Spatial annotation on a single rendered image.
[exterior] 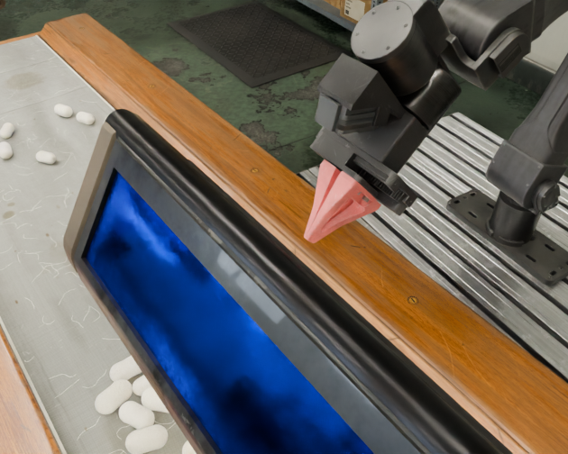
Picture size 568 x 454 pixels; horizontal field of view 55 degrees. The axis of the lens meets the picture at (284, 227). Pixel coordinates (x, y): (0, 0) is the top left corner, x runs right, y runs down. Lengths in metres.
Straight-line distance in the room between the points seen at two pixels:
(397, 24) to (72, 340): 0.46
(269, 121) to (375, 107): 1.88
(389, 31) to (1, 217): 0.57
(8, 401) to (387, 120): 0.44
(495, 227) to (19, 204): 0.68
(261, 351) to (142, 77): 0.91
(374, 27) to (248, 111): 1.95
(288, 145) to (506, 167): 1.51
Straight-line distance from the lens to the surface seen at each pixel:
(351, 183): 0.51
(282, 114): 2.40
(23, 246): 0.78
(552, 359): 0.75
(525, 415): 0.58
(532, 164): 0.76
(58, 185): 0.87
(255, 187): 0.76
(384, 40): 0.49
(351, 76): 0.47
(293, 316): 0.16
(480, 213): 0.89
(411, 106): 0.53
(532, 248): 0.86
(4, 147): 0.95
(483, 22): 0.55
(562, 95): 0.76
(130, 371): 0.59
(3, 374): 0.62
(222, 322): 0.18
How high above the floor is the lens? 1.23
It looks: 42 degrees down
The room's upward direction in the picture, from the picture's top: straight up
